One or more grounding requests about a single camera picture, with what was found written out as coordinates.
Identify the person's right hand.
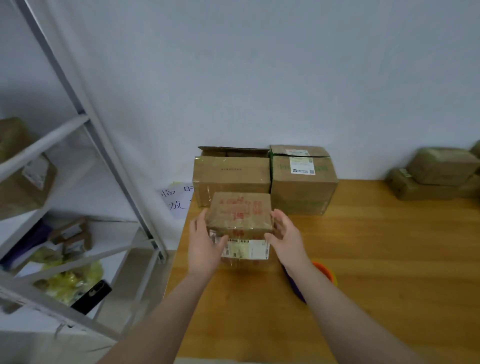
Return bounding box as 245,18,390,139
264,208,311,276

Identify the person's left hand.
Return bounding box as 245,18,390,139
187,208,231,280

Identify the blue orange tape dispenser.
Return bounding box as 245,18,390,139
285,258,339,305

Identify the stack of cardboard boxes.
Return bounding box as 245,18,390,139
192,144,339,216

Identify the cube red-printed cardboard box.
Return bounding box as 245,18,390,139
206,191,276,264

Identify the box barcode label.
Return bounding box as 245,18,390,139
386,166,472,201

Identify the small open-flap cardboard box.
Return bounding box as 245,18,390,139
407,147,480,186

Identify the person's left forearm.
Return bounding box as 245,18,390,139
97,270,220,364

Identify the person's right forearm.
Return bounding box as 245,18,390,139
288,262,429,364

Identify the wooden table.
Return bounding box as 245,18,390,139
166,180,480,364

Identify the black mobile phone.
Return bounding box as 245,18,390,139
71,279,113,316

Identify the small open carton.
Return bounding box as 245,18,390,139
48,217,93,253

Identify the yellow plastic bag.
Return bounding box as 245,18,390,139
37,258,106,306

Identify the dark blue bag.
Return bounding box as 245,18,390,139
0,219,54,271

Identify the large worn shelf carton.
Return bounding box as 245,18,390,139
0,116,58,222

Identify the grey metal shelf rack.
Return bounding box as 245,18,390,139
0,0,169,344

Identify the white paper wall sign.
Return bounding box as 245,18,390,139
159,181,195,221

